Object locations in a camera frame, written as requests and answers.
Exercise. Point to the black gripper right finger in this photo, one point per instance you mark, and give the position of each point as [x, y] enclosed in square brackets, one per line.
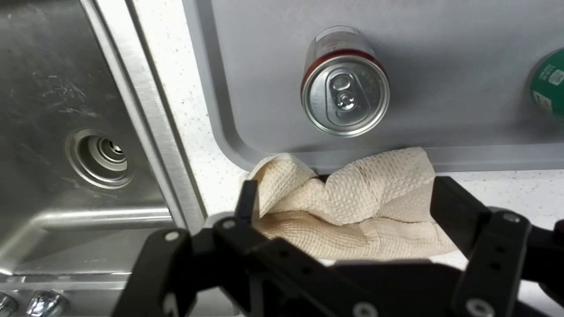
[460, 214]

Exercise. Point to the beige waffle cloth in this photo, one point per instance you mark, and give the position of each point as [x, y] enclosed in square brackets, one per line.
[353, 205]

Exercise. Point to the stainless steel double sink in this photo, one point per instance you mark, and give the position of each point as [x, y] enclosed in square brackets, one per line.
[53, 89]

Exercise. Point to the red soda can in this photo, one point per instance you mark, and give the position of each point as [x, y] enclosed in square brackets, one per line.
[345, 98]

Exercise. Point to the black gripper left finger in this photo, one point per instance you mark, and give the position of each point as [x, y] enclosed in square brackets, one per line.
[247, 203]

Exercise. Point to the chrome gooseneck faucet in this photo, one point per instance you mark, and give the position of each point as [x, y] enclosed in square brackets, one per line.
[7, 306]

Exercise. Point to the green soda can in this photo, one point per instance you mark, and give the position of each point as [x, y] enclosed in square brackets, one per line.
[548, 82]

